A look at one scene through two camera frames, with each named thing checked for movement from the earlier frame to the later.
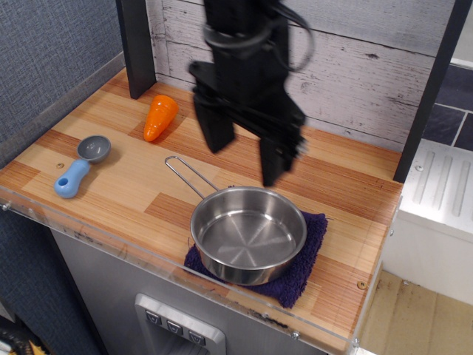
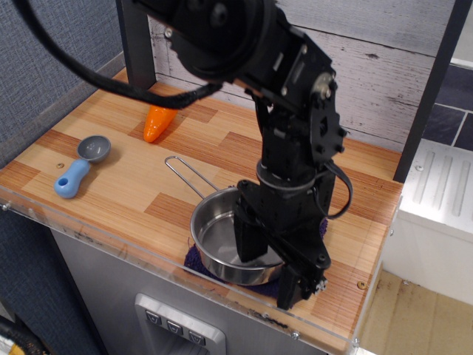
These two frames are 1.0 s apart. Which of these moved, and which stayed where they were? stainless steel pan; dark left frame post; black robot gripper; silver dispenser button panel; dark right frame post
Moved: black robot gripper
Stayed: stainless steel pan; silver dispenser button panel; dark right frame post; dark left frame post
